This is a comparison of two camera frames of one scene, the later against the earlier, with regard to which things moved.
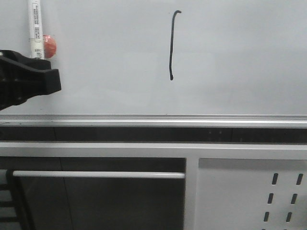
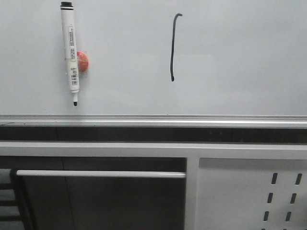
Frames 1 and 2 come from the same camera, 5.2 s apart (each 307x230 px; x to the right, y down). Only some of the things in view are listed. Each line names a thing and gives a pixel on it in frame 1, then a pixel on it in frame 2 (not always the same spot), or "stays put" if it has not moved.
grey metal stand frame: [191, 151] stays put
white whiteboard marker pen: [35, 29] to [68, 33]
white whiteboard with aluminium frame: [165, 63] stays put
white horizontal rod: [97, 174] stays put
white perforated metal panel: [251, 194] stays put
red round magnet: [50, 46] to [83, 62]
